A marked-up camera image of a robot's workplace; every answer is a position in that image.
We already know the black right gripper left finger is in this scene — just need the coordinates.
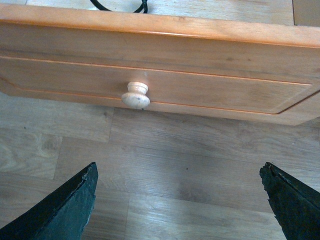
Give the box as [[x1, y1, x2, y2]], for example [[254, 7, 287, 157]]
[[0, 162, 98, 240]]

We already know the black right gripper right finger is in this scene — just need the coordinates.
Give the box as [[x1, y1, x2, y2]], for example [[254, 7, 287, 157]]
[[259, 162, 320, 240]]

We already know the wooden drawer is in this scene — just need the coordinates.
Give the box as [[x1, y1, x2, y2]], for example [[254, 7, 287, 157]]
[[0, 4, 320, 125]]

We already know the black charger cable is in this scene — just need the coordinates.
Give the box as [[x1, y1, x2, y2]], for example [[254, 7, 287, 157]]
[[90, 0, 149, 14]]

